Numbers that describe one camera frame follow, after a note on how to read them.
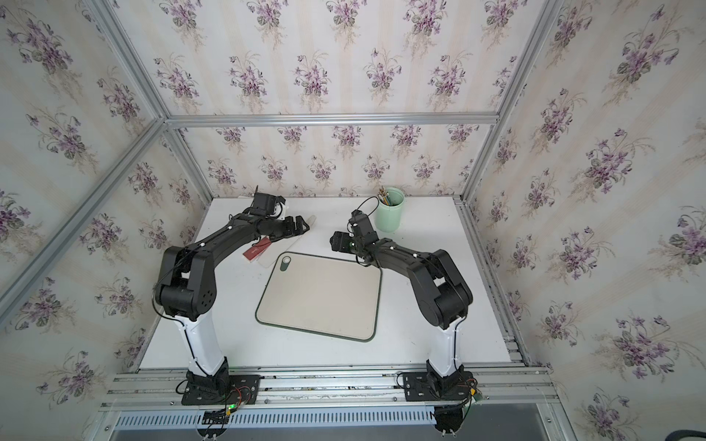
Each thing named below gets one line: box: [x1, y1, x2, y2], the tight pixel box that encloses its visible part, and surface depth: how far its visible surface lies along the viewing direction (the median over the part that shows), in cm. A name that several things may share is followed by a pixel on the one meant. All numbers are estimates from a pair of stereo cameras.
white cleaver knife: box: [256, 214, 317, 269], surface depth 103 cm
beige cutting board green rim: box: [255, 251, 383, 343], surface depth 95 cm
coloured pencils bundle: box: [377, 185, 393, 207], surface depth 100 cm
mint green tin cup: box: [375, 187, 406, 233], surface depth 101 cm
